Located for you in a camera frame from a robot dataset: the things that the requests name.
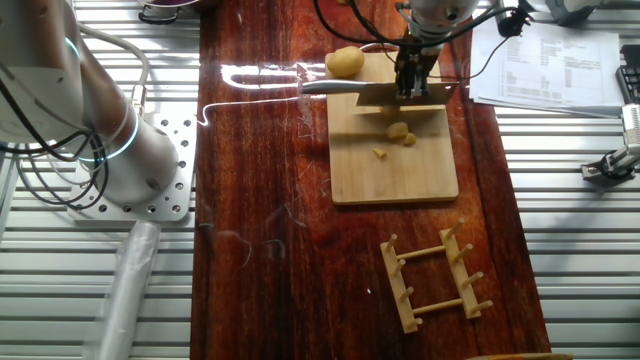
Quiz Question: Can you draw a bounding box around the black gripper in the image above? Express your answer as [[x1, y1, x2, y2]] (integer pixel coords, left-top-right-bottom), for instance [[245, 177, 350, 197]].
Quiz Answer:
[[394, 29, 445, 100]]

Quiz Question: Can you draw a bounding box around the steel cleaver knife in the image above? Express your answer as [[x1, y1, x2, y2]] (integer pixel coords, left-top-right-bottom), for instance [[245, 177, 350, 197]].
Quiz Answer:
[[299, 79, 460, 107]]

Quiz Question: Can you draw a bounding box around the large peeled potato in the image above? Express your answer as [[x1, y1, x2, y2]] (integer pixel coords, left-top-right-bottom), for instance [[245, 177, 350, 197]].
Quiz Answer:
[[325, 45, 366, 80]]

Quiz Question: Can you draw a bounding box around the bamboo cutting board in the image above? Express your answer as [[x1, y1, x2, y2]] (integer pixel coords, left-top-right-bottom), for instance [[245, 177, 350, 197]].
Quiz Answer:
[[325, 49, 460, 206]]

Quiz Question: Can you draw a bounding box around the printed paper sheet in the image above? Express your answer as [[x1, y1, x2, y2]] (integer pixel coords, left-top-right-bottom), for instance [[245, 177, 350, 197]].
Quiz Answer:
[[469, 19, 626, 119]]

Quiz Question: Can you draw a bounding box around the wooden knife rack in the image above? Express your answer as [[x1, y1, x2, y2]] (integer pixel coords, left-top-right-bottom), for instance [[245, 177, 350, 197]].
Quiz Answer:
[[379, 217, 495, 335]]

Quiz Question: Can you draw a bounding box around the black keyboard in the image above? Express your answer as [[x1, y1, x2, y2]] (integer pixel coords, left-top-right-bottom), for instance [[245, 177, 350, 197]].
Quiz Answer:
[[614, 44, 640, 104]]

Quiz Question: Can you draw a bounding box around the steel cooking pot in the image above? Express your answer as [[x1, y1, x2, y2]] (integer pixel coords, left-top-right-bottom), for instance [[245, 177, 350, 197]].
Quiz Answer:
[[137, 0, 221, 25]]

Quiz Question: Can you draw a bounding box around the plastic wrapped roll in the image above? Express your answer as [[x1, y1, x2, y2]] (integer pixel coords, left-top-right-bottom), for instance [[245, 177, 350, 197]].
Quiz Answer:
[[82, 219, 162, 360]]

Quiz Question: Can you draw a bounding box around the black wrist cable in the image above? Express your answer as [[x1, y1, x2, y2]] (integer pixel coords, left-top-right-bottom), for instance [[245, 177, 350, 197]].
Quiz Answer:
[[313, 0, 404, 47], [347, 0, 535, 81]]

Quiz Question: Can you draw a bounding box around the small grey camera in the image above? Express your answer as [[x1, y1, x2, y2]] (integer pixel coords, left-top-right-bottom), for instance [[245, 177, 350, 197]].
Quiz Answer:
[[619, 102, 640, 151]]

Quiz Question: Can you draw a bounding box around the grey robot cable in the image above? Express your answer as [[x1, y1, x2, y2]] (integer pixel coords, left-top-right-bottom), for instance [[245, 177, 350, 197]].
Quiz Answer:
[[74, 22, 152, 117]]

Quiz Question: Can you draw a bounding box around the black base cable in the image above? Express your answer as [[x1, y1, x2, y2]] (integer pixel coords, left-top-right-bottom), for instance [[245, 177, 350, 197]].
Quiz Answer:
[[0, 74, 110, 211]]

